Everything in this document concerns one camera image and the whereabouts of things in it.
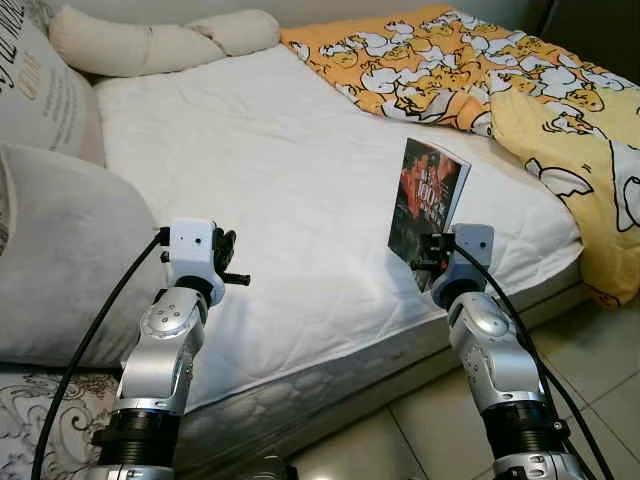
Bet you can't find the white quilted mattress pad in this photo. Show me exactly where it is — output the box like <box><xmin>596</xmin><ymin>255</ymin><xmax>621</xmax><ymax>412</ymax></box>
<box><xmin>95</xmin><ymin>45</ymin><xmax>584</xmax><ymax>411</ymax></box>

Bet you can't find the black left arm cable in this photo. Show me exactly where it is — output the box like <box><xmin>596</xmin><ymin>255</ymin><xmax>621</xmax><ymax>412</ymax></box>
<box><xmin>30</xmin><ymin>232</ymin><xmax>171</xmax><ymax>480</ymax></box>

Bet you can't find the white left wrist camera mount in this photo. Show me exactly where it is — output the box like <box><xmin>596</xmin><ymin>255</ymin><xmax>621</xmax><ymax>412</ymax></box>
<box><xmin>168</xmin><ymin>218</ymin><xmax>217</xmax><ymax>293</ymax></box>

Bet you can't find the plain grey pillow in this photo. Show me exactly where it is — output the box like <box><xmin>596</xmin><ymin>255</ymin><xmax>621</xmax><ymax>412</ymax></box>
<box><xmin>0</xmin><ymin>145</ymin><xmax>166</xmax><ymax>366</ymax></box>

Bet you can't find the grey pillow with Colorful print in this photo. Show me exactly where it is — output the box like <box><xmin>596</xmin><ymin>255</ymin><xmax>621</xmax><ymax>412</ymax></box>
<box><xmin>0</xmin><ymin>20</ymin><xmax>96</xmax><ymax>166</ymax></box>

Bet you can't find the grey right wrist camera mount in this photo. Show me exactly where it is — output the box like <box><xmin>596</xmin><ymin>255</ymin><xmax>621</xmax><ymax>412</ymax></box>
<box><xmin>450</xmin><ymin>224</ymin><xmax>495</xmax><ymax>293</ymax></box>

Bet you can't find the long beige bolster pillow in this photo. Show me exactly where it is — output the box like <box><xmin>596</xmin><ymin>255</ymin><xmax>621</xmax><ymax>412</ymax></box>
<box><xmin>48</xmin><ymin>5</ymin><xmax>281</xmax><ymax>79</ymax></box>

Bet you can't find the dark red cover book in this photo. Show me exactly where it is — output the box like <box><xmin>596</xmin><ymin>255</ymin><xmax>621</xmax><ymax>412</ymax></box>
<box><xmin>388</xmin><ymin>138</ymin><xmax>471</xmax><ymax>293</ymax></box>

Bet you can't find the dark wardrobe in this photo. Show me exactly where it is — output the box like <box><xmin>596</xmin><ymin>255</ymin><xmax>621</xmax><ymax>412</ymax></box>
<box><xmin>540</xmin><ymin>0</ymin><xmax>640</xmax><ymax>81</ymax></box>

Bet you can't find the orange egg print blanket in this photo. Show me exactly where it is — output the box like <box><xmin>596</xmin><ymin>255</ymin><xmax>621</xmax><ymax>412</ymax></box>
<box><xmin>280</xmin><ymin>5</ymin><xmax>640</xmax><ymax>136</ymax></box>

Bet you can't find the grey quilted mattress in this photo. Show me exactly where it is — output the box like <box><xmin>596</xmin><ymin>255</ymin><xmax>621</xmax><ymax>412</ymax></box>
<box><xmin>175</xmin><ymin>260</ymin><xmax>591</xmax><ymax>476</ymax></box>

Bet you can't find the grey paisley print sheet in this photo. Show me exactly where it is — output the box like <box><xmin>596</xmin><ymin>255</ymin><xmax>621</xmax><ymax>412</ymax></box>
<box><xmin>0</xmin><ymin>365</ymin><xmax>121</xmax><ymax>480</ymax></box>

